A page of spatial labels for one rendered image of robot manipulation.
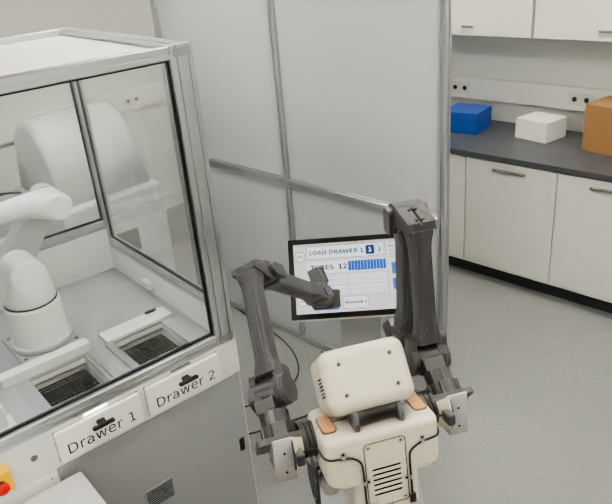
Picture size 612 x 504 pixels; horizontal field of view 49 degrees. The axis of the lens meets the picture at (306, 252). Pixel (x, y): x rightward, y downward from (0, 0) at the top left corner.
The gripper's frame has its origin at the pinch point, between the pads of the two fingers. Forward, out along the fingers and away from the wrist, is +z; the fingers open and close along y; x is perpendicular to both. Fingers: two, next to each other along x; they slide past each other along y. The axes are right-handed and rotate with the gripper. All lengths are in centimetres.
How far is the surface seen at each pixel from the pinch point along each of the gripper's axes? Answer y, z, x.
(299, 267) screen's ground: 9.1, 2.4, -14.4
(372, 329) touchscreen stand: -17.6, 18.2, 9.0
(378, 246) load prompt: -21.2, 1.8, -20.4
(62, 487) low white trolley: 86, -28, 57
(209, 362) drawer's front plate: 42.7, -6.8, 19.7
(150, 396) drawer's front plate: 61, -18, 31
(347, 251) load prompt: -9.4, 2.1, -19.3
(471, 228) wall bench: -102, 194, -74
